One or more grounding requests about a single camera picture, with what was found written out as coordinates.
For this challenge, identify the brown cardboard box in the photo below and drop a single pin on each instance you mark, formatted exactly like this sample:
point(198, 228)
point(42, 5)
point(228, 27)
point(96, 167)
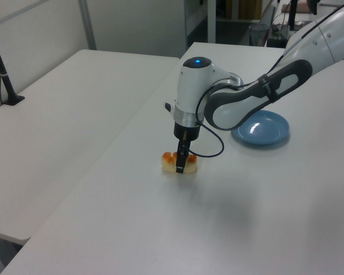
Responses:
point(302, 6)

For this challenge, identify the bread with orange topping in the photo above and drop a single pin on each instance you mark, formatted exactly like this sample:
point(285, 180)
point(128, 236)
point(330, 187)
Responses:
point(168, 163)

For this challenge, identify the blue round plate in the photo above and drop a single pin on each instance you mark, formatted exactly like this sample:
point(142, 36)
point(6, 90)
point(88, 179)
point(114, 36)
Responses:
point(263, 131)

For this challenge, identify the black upright pole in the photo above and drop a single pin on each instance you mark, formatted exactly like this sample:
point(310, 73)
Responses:
point(292, 14)

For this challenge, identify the wooden board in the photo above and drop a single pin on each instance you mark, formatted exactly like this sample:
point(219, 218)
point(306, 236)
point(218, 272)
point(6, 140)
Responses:
point(243, 10)

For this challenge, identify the black rounded object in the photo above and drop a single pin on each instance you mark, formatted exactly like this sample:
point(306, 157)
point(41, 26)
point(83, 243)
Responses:
point(313, 5)

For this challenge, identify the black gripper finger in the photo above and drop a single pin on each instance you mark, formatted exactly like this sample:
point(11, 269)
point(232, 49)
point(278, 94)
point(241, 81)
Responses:
point(187, 149)
point(181, 160)

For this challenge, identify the black camera stand with band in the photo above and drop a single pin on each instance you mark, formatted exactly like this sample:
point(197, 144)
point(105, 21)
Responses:
point(2, 75)

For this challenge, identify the black flat pad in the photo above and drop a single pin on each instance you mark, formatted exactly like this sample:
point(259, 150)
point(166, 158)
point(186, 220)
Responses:
point(302, 23)

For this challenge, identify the grey metal partition post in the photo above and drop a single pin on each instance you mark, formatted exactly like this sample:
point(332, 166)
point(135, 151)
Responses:
point(88, 25)

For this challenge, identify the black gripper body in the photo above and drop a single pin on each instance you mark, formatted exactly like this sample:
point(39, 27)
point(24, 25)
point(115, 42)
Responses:
point(189, 131)

